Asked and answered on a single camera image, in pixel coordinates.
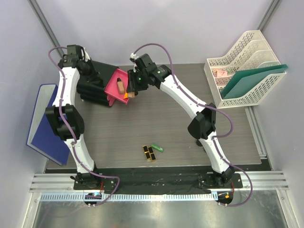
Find beige spray bottle black cap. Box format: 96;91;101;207
128;92;136;98

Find slotted cable duct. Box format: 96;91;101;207
40;192;218;202

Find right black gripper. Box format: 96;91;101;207
127;69;148;94

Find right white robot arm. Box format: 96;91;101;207
127;53;235;188

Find pink closed drawer front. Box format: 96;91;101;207
107;95;116;107

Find black gold lipstick middle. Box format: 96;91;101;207
148;147;155;160

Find white mesh file rack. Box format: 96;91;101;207
204;30;288;108

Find blue binder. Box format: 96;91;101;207
27;84;69;166

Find green lipstick tube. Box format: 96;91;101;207
151;143;164;152

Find black drawer organizer cabinet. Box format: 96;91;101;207
76;60;119;107

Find beige foundation bottle black cap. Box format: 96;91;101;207
117;77;125;94

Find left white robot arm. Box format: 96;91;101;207
45;45;101;190

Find pink paper note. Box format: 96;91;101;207
215;69;228;78

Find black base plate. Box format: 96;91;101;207
73;167;243;190

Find green folder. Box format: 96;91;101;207
221;64;288;99

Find aluminium rail frame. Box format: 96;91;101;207
30;171;289;195

